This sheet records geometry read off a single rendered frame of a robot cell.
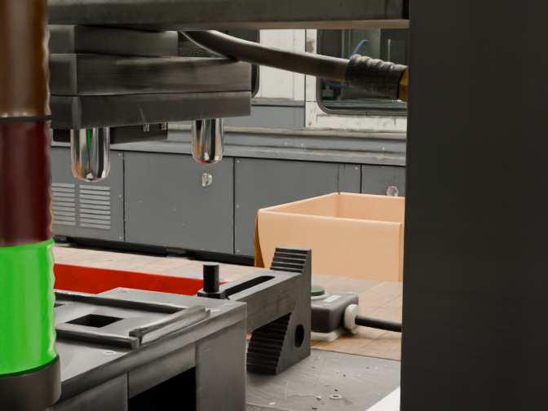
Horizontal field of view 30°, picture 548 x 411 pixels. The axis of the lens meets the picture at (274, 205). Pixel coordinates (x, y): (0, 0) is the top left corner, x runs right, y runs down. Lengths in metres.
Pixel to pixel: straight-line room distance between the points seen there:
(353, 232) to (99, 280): 2.00
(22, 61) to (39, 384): 0.09
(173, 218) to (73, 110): 5.58
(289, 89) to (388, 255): 2.88
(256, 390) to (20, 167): 0.50
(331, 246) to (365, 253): 0.11
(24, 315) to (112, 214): 6.06
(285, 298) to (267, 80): 4.92
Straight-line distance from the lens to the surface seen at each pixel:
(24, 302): 0.29
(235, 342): 0.65
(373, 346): 0.89
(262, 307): 0.76
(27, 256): 0.29
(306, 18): 0.48
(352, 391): 0.77
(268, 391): 0.76
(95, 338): 0.57
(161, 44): 0.60
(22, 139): 0.28
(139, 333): 0.56
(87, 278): 0.93
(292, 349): 0.82
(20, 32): 0.28
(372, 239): 2.85
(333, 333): 0.91
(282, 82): 5.65
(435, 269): 0.43
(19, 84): 0.28
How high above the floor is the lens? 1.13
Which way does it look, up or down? 8 degrees down
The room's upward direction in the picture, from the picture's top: straight up
